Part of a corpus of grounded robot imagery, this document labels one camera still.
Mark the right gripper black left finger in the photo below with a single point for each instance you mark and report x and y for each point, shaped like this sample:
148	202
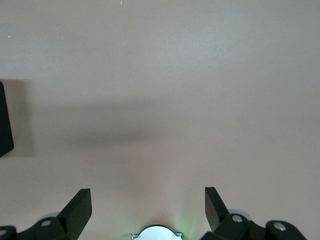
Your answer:
72	215

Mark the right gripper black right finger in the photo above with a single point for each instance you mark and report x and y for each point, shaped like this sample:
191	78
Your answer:
220	225

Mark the black plastic box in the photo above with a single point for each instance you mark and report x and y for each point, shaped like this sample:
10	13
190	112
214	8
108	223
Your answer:
5	120

